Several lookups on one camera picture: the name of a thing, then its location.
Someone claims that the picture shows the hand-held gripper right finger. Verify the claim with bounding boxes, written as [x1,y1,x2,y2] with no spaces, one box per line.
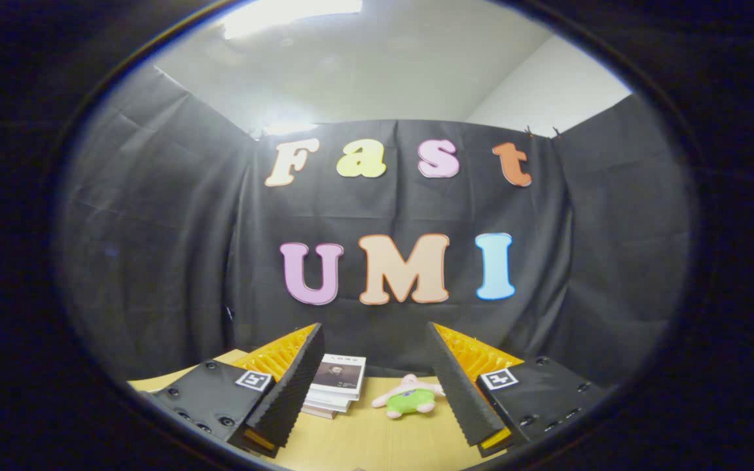
[424,321,608,459]

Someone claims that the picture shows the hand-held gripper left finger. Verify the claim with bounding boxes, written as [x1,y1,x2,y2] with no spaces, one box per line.
[152,323,327,459]

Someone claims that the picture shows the white portrait cover book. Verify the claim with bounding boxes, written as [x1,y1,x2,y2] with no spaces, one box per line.
[310,353,367,401]

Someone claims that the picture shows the pink and green plush toy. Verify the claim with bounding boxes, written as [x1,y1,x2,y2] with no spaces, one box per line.
[370,374,447,420]

